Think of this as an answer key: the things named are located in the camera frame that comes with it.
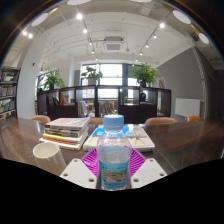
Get dark low shelf unit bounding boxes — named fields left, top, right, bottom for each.
left=36, top=84, right=173, bottom=124

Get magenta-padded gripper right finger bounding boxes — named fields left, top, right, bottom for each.
left=129, top=148, right=168, bottom=190

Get tall dark bookshelf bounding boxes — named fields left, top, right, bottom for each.
left=0, top=66, right=21, bottom=119

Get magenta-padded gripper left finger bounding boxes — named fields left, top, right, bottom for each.
left=59, top=148, right=101, bottom=190

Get small green potted plant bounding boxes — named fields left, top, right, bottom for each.
left=80, top=65, right=104, bottom=86

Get clear blue-capped water bottle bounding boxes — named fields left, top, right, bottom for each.
left=96, top=114, right=133, bottom=191

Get round white ceiling lamps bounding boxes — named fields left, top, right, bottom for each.
left=30, top=0, right=210, bottom=45

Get ceiling air conditioner unit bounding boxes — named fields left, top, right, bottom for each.
left=103, top=35, right=126, bottom=53

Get row of orange chairs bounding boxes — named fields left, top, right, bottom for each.
left=30, top=114, right=203, bottom=126

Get ceiling track spotlights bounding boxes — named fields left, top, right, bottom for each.
left=21, top=12, right=166, bottom=63

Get bushy green potted plant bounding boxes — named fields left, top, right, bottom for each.
left=41, top=68, right=66, bottom=91

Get large green potted plant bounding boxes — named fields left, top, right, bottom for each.
left=130, top=62, right=158, bottom=88

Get stack of books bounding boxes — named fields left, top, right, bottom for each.
left=39, top=116, right=92, bottom=152

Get white wall radiator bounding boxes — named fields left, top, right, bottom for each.
left=174, top=97, right=202, bottom=118

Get cream ceramic cup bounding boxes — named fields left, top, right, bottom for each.
left=32, top=142, right=68, bottom=177

